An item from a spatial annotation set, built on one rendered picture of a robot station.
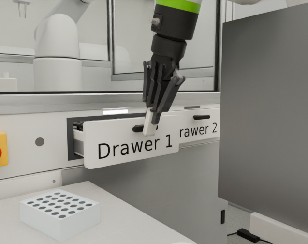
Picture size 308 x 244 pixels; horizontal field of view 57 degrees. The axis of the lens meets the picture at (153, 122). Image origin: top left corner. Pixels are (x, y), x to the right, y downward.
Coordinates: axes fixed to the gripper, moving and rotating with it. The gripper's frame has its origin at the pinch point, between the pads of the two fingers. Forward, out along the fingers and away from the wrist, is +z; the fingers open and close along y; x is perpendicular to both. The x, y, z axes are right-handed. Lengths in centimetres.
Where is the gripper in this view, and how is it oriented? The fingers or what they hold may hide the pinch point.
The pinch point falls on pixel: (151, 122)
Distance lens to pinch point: 68.4
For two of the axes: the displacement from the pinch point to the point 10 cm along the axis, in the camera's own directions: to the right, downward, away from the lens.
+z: -2.1, 9.0, 3.8
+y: 5.9, 4.2, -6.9
